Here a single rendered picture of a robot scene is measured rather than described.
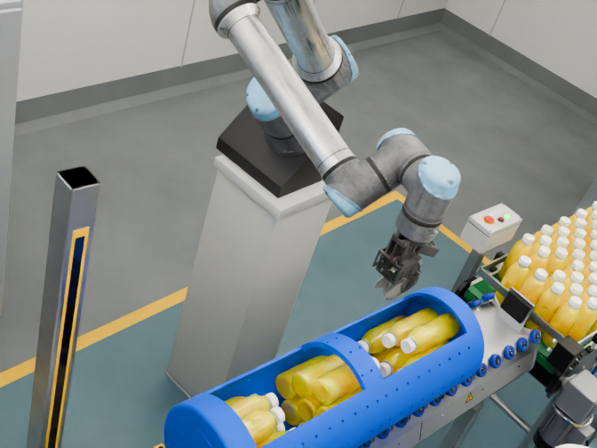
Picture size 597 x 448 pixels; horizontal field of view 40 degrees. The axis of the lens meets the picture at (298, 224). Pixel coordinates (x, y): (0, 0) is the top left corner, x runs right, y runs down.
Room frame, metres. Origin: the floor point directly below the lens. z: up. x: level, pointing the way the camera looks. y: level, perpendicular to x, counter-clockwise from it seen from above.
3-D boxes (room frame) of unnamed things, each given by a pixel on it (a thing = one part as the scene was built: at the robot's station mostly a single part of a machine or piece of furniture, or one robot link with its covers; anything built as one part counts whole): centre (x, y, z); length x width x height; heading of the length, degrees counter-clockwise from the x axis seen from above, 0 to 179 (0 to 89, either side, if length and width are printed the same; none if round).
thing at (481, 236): (2.50, -0.66, 1.05); 0.20 x 0.10 x 0.10; 143
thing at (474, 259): (2.50, -0.66, 0.50); 0.04 x 0.04 x 1.00; 53
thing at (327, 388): (1.46, -0.24, 1.15); 0.19 x 0.07 x 0.07; 143
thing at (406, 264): (1.47, -0.24, 1.56); 0.09 x 0.08 x 0.12; 142
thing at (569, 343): (2.07, -0.95, 0.95); 0.10 x 0.07 x 0.10; 53
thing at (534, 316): (2.22, -0.81, 0.96); 0.40 x 0.01 x 0.03; 53
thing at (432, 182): (1.48, -0.24, 1.73); 0.10 x 0.09 x 0.12; 35
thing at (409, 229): (1.48, -0.25, 1.64); 0.10 x 0.09 x 0.05; 52
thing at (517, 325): (2.16, -0.76, 0.99); 0.10 x 0.02 x 0.12; 53
